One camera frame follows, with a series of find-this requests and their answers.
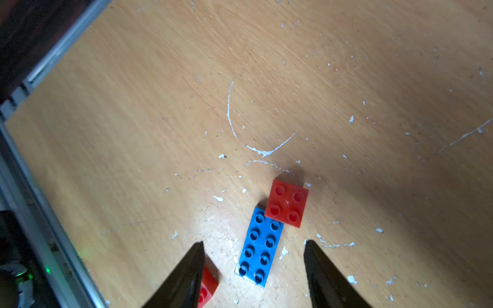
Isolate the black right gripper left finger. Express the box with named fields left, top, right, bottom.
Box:
left=143, top=241, right=205, bottom=308

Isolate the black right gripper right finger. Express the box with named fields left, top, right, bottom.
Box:
left=304, top=240, right=370, bottom=308

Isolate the red small lego brick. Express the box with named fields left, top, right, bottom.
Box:
left=265, top=180, right=309, bottom=228
left=198, top=266, right=219, bottom=308

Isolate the long blue lego brick far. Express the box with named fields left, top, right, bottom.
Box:
left=235, top=207, right=284, bottom=287

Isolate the aluminium front rail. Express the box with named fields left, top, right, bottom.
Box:
left=0, top=0, right=112, bottom=308

